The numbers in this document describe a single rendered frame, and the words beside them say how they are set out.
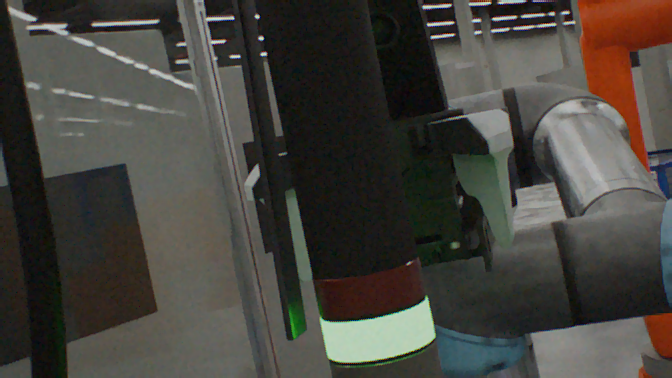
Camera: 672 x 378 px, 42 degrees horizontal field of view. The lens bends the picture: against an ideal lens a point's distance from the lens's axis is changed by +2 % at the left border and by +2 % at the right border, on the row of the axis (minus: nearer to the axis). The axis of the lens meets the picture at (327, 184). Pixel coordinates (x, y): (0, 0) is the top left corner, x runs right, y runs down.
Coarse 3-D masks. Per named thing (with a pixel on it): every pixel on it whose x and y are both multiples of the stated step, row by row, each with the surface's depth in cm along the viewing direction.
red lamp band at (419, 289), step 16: (384, 272) 25; (400, 272) 25; (416, 272) 26; (320, 288) 26; (336, 288) 26; (352, 288) 25; (368, 288) 25; (384, 288) 25; (400, 288) 25; (416, 288) 26; (320, 304) 26; (336, 304) 26; (352, 304) 25; (368, 304) 25; (384, 304) 25; (400, 304) 25
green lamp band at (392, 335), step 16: (368, 320) 25; (384, 320) 25; (400, 320) 25; (416, 320) 26; (336, 336) 26; (352, 336) 25; (368, 336) 25; (384, 336) 25; (400, 336) 25; (416, 336) 26; (432, 336) 26; (336, 352) 26; (352, 352) 26; (368, 352) 25; (384, 352) 25; (400, 352) 25
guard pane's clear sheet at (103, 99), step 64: (64, 0) 134; (128, 0) 150; (64, 64) 131; (128, 64) 147; (192, 64) 167; (64, 128) 129; (128, 128) 144; (192, 128) 163; (0, 192) 115; (64, 192) 126; (128, 192) 141; (192, 192) 159; (0, 256) 113; (64, 256) 124; (128, 256) 138; (192, 256) 155; (0, 320) 111; (128, 320) 135; (192, 320) 152
